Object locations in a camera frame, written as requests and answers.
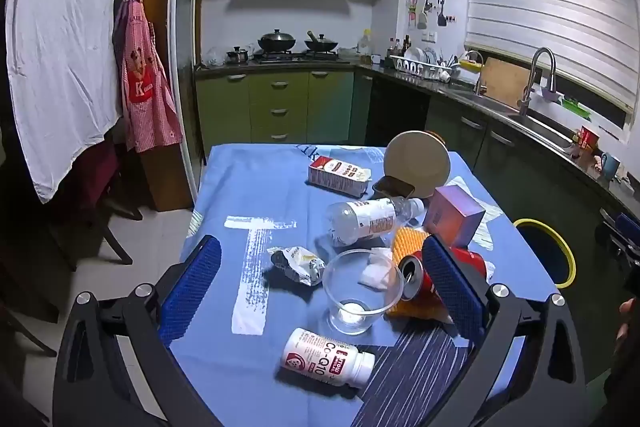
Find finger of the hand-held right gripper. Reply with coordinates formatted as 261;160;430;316
597;208;640;258

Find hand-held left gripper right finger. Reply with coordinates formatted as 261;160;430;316
421;234;588;427

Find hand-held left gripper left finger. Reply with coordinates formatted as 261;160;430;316
52;234;223;427

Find red soda can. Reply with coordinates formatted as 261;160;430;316
398;248;489;304

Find orange foam net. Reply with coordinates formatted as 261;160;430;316
385;227;451;323

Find purple cardboard box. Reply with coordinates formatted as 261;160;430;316
424;185;487;248

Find white tissue paper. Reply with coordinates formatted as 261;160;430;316
357;247;397;292

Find yellow rimmed waste bin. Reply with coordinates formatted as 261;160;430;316
512;218;576;290

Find white wrapper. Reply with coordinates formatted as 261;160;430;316
264;246;327;289

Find clear plastic cup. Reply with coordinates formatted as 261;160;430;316
321;248;405;334

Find clear plastic bottle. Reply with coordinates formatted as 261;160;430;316
326;196;426;248

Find brown plastic tray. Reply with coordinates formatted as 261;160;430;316
371;177;416;200

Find round beige paper bowl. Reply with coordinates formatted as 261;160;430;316
384;131;451;200

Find white pill bottle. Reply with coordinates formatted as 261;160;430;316
277;328;376;389

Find red and white carton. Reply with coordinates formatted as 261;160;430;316
307;155;373;198

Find person's right hand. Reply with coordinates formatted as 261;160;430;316
618;298;633;342

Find blue mug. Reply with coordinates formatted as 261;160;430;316
600;153;622;180

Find dark stone countertop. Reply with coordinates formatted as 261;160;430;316
194;57;640;228

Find red box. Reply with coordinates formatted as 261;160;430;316
577;126;600;152

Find blue printed tablecloth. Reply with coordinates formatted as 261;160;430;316
167;143;561;427

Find steel kitchen sink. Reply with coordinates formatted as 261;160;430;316
462;89;576;148

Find dark wooden chair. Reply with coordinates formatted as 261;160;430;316
65;142;146;265

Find steel kitchen faucet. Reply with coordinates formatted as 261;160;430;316
517;47;558;116

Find wooden cutting board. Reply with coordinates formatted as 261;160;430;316
481;57;536;110

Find red checked apron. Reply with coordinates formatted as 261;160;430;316
112;0;183;154

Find green base cabinets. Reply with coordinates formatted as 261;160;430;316
195;69;631;388

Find white dish rack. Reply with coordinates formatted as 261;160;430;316
389;47;461;82

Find white framed glass door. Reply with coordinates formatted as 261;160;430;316
169;0;203;208

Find black gas stove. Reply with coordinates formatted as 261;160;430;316
250;49;351;65

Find black wok with lid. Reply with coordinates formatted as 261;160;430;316
257;28;297;54

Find white hanging cloth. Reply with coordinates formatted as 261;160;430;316
5;0;138;204

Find black wok with handle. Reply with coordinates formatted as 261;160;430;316
304;30;340;54

